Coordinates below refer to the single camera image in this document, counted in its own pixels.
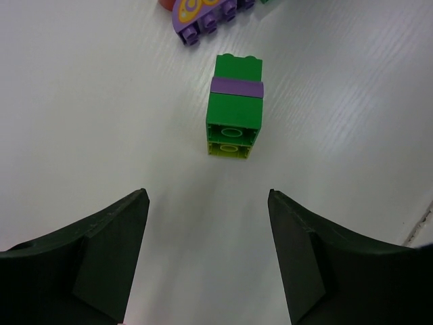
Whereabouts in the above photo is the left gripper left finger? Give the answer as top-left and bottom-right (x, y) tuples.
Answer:
(1, 189), (150, 324)

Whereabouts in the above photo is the purple green lego cluster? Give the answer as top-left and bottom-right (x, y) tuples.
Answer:
(206, 53), (264, 159)

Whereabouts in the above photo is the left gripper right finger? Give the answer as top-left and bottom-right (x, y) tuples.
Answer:
(268, 190), (432, 324)

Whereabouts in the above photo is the red purple lego stack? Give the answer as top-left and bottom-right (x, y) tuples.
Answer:
(158, 0), (256, 46)

